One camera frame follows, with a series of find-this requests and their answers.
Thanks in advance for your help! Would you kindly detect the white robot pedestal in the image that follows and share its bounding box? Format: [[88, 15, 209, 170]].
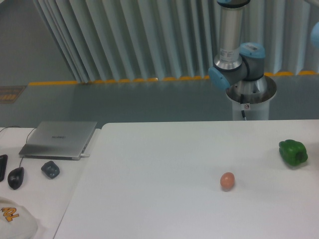
[[226, 76, 277, 120]]

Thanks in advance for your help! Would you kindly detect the green bell pepper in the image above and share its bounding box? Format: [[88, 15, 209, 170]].
[[279, 139, 308, 167]]

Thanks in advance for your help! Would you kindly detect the white cap with yellow letters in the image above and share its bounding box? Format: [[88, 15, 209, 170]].
[[0, 197, 38, 239]]

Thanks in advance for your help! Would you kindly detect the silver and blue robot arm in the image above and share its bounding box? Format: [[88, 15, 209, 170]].
[[208, 0, 319, 90]]

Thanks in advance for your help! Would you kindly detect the silver closed laptop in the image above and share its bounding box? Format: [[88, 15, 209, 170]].
[[19, 121, 97, 160]]

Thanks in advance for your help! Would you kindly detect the black mouse cable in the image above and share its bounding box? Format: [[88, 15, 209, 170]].
[[0, 125, 38, 169]]

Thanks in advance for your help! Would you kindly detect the brown egg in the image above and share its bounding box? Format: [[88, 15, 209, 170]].
[[220, 172, 235, 191]]

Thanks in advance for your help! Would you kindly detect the black computer mouse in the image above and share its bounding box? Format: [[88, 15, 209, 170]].
[[7, 167, 24, 190]]

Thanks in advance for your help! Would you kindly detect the grey folding partition screen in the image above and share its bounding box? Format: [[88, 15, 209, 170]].
[[35, 0, 319, 83]]

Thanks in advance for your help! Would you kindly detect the dark grey small case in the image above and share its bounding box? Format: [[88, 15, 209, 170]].
[[41, 161, 60, 179]]

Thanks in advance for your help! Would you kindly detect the black flat device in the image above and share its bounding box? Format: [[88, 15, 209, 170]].
[[0, 154, 8, 182]]

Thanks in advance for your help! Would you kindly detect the black pedestal cable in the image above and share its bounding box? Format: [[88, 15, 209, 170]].
[[239, 93, 248, 121]]

